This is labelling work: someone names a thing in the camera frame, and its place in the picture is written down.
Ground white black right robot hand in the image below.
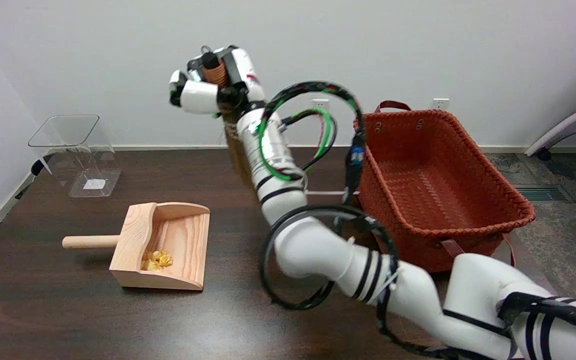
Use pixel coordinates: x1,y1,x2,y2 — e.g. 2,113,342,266
169,44,267,121

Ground small broom with orange-wrapped handle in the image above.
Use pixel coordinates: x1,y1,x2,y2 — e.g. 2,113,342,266
200,50,258,191

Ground orange woven basket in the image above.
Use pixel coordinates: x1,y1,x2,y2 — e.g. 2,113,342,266
353,100,536,274

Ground clear plastic container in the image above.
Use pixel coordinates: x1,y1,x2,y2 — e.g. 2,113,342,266
28,114,123,199

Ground wooden dustpan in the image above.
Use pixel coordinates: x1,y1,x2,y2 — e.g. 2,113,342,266
62,202,211,291

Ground yellow paper scraps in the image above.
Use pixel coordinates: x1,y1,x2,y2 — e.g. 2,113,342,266
140,249,174,272

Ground floor vent grille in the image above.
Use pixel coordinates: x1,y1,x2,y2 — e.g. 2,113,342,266
513,184,575,203

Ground white grey office chair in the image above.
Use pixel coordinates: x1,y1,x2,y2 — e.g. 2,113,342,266
524,94,576,227

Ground black braided cable with green tape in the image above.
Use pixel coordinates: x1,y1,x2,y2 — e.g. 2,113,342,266
258,81,367,206

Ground thin black cable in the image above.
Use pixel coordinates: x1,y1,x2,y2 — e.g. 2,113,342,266
280,109,339,173

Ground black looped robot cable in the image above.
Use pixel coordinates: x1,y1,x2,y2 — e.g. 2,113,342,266
259,204,576,360

